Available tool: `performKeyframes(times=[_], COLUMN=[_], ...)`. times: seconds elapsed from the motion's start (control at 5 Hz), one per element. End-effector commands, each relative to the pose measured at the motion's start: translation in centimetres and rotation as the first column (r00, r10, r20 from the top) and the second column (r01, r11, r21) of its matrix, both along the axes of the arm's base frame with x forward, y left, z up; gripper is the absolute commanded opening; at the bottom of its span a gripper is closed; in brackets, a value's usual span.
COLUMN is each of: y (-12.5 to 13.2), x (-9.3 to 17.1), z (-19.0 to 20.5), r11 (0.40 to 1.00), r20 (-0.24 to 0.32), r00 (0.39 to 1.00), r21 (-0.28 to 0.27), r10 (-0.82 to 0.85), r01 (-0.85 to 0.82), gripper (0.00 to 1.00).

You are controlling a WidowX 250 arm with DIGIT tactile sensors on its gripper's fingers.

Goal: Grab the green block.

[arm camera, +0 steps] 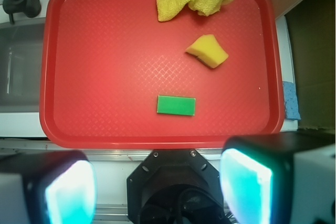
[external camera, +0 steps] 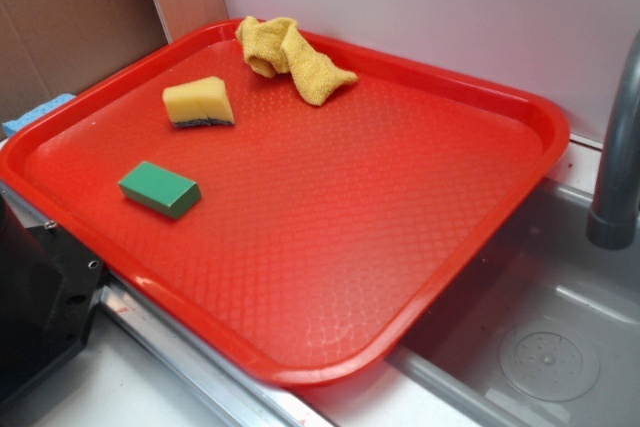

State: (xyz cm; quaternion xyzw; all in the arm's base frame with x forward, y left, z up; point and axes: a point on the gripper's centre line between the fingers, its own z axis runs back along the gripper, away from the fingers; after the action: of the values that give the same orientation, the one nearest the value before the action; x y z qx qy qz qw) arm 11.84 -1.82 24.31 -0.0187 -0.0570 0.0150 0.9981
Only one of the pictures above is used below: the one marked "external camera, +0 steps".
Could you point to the green rectangular block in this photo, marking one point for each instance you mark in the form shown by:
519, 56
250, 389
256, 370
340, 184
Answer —
160, 190

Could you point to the red plastic tray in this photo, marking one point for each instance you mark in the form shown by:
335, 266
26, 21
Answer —
322, 233

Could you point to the yellow sponge with dark base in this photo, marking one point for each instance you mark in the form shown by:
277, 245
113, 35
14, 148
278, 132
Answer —
203, 102

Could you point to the yellow crumpled cloth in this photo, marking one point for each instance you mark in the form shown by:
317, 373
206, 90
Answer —
277, 47

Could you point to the grey toy sink basin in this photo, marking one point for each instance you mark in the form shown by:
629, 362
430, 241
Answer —
540, 329

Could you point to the grey faucet spout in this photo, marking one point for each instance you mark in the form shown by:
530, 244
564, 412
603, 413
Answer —
614, 210

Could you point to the brown cardboard panel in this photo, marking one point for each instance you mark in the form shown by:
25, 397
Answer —
51, 47

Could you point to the blue sponge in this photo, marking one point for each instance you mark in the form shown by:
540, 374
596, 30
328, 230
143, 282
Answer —
11, 127

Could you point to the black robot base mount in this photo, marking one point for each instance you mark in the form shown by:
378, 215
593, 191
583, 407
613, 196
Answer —
50, 286

